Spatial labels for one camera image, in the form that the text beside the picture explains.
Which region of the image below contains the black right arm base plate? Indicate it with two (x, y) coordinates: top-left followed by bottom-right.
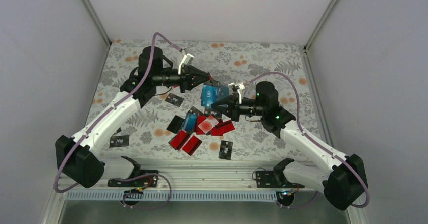
(254, 170), (305, 189)

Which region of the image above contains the red white glossy card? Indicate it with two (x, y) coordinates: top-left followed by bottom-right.
(196, 116), (219, 135)

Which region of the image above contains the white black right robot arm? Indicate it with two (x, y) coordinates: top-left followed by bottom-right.
(212, 81), (368, 210)

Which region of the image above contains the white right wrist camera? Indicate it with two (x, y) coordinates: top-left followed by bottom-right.
(228, 82), (245, 104)

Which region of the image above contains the blue leather card holder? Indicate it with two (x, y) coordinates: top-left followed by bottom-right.
(214, 84), (229, 103)

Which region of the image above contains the red card front left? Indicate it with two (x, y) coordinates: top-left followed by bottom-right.
(169, 130), (191, 150)

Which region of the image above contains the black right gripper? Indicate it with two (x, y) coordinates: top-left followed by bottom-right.
(211, 93), (265, 122)

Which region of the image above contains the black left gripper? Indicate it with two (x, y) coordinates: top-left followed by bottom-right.
(152, 65), (209, 93)

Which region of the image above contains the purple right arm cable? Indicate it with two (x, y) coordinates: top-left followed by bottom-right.
(242, 71), (371, 210)

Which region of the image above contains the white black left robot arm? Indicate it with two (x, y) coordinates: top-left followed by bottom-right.
(55, 47), (210, 188)

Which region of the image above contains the floral patterned table mat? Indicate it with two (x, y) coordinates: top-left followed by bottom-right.
(100, 41), (320, 161)

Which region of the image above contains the red striped card right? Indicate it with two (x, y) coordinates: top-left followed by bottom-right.
(211, 120), (235, 136)

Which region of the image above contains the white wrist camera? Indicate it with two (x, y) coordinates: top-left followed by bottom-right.
(228, 82), (245, 104)
(177, 51), (194, 75)

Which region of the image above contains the black VIP card near gripper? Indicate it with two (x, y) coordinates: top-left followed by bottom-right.
(109, 135), (130, 148)

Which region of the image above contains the black VIP card front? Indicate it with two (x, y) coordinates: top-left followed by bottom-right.
(218, 140), (233, 160)

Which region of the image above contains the aluminium frame rail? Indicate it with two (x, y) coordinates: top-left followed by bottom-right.
(55, 158), (355, 191)

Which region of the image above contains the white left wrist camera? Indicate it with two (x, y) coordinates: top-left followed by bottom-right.
(177, 51), (194, 75)

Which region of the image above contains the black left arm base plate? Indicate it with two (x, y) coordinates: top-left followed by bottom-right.
(106, 169), (159, 188)

